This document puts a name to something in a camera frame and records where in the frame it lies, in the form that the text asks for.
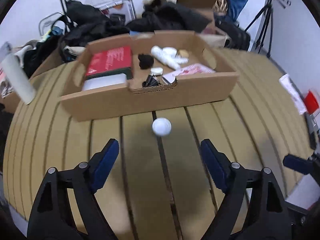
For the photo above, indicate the white round jar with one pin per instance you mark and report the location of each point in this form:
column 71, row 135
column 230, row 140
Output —
column 161, row 127

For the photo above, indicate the printed product carton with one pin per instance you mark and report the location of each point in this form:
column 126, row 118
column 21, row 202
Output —
column 123, row 10

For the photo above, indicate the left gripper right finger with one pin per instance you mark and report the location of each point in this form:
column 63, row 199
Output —
column 267, row 215

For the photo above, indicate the open brown cardboard box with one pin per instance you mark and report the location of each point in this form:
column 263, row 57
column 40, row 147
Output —
column 205, row 8

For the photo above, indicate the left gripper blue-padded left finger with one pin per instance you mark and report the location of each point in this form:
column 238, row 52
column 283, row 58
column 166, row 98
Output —
column 51, row 216

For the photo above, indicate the white tube with label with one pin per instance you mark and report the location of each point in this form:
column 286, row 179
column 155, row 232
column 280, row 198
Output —
column 164, row 58

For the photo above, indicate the small white round container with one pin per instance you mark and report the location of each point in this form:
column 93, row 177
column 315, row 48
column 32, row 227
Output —
column 157, row 71

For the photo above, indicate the translucent white plastic box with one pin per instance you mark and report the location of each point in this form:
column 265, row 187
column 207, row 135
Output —
column 104, row 81

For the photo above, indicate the black smartphone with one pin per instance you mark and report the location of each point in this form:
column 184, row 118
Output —
column 312, row 131

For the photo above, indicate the brown cardboard tray box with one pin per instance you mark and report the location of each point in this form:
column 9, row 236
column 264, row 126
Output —
column 145, row 92

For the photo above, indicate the blue cloth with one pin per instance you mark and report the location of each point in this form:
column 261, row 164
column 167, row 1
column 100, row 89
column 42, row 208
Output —
column 234, row 9

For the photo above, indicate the red small packet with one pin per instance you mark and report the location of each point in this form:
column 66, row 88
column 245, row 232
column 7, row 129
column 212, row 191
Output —
column 311, row 101

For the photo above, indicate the red printed box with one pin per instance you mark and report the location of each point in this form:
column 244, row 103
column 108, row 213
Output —
column 111, row 62

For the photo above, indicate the black camera tripod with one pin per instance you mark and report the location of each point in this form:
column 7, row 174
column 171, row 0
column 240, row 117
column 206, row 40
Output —
column 267, row 11

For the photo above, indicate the pink patterned box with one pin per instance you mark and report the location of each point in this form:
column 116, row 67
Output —
column 188, row 70

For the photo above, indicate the white thermos bottle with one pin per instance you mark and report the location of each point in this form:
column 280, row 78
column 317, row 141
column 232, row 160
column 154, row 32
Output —
column 16, row 75

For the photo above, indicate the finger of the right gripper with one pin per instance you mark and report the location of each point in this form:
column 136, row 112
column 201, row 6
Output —
column 303, row 166

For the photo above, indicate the small yellow box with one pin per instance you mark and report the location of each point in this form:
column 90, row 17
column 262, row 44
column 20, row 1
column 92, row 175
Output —
column 183, row 53

